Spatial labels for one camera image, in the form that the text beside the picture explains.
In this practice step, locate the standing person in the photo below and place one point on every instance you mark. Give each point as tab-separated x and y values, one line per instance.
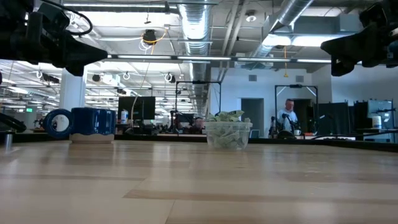
287	116

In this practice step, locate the white cup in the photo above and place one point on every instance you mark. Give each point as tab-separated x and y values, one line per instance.
297	132

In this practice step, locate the green exit sign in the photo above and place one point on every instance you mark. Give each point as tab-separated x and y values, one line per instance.
29	110

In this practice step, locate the blue ceramic mug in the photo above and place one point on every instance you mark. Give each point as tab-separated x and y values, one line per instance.
93	124

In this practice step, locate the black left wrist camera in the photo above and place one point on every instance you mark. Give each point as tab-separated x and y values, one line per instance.
49	14

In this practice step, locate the black frame stand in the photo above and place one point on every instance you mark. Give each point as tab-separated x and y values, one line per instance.
199	82
295	86

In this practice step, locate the grey equipment cabinet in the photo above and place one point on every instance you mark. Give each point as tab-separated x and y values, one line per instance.
381	109

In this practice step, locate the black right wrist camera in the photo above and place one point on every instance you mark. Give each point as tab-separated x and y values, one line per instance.
373	14

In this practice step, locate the black partition panel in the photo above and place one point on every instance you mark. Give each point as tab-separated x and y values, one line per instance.
335	118

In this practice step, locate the white building column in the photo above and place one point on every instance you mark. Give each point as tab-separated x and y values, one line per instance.
72	93

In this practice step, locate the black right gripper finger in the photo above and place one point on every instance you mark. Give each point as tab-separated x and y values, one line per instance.
348	46
340	67

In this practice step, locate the black computer monitor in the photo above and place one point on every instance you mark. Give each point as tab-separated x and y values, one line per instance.
140	109

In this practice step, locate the seated person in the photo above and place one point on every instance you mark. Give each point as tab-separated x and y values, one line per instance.
199	124

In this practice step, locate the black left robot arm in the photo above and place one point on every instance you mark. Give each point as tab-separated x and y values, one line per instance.
12	31

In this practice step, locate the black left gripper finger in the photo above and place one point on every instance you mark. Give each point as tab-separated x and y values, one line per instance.
74	70
87	55

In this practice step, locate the silver ventilation duct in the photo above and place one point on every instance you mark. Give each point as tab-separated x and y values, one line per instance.
196	25
289	12

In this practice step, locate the white canister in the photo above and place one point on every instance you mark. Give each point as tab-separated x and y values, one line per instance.
376	122
124	116

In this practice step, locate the clear plastic container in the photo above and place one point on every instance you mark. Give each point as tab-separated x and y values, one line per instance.
211	137

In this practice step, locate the silver metal post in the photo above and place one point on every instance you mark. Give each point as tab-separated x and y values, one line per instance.
7	141

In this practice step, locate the long ceiling light strip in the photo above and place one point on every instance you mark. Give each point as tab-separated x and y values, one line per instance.
174	57

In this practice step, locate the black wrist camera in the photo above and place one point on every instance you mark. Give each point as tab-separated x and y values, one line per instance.
373	14
49	14

